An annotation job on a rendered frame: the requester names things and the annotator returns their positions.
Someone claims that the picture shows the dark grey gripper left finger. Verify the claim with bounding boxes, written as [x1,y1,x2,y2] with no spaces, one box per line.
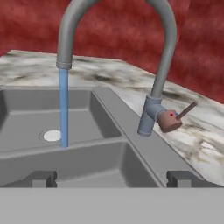
[6,170,58,189]

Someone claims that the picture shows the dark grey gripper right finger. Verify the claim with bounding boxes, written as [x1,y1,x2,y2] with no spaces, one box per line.
[166,170,217,189]

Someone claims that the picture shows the grey double sink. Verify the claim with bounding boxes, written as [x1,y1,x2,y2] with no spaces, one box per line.
[0,86,205,189]

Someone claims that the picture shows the grey arched faucet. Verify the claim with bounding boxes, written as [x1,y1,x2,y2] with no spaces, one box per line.
[55,0,178,137]

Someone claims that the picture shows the blue water stream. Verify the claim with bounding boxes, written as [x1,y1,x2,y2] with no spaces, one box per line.
[59,67,70,149]

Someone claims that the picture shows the brown faucet handle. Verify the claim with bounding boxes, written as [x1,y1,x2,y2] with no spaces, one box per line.
[157,101,199,134]

